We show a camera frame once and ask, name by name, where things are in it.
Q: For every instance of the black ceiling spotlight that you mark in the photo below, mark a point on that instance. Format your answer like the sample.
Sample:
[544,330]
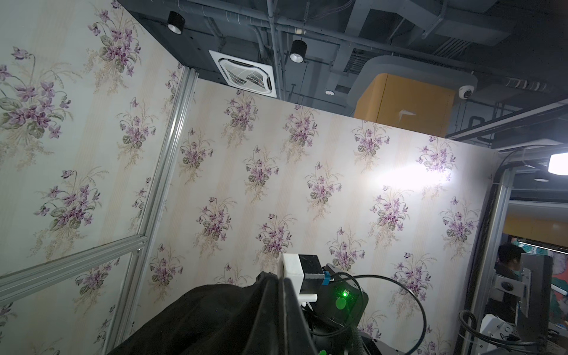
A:
[298,51]
[175,22]

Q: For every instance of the white ceiling air vent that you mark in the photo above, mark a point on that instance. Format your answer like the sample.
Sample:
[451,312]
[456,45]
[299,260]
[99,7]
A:
[246,75]

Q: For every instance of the aluminium frame rails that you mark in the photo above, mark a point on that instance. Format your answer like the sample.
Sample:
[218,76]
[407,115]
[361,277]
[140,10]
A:
[32,280]

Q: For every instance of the black cloth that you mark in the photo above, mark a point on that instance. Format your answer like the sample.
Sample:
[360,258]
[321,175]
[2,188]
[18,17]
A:
[263,318]

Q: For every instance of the person in background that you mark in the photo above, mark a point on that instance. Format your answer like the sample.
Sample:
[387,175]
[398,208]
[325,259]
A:
[508,266]

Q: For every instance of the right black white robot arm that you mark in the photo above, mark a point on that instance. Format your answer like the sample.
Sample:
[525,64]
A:
[340,321]

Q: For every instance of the bright ceiling lamp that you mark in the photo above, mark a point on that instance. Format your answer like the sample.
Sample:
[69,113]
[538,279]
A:
[558,164]

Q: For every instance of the white dome security camera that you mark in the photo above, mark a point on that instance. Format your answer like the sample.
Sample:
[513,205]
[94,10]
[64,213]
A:
[466,91]

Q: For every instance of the orange wooden ceiling box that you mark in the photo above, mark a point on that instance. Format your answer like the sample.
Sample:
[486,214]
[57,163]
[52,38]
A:
[407,104]

